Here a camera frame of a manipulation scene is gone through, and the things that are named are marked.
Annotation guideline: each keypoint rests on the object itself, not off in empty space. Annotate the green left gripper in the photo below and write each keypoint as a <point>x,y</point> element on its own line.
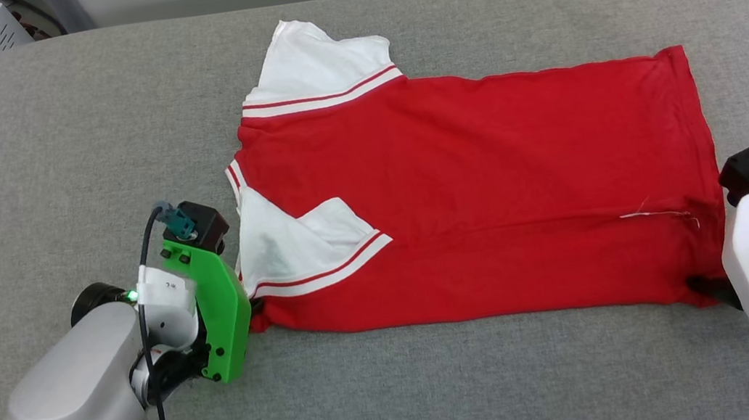
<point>225,319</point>

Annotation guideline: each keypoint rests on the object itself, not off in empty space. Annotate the red and white jersey shirt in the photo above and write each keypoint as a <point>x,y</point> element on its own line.
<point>488,186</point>

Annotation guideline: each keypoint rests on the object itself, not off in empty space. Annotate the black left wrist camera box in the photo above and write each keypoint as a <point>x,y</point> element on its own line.
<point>205,226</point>

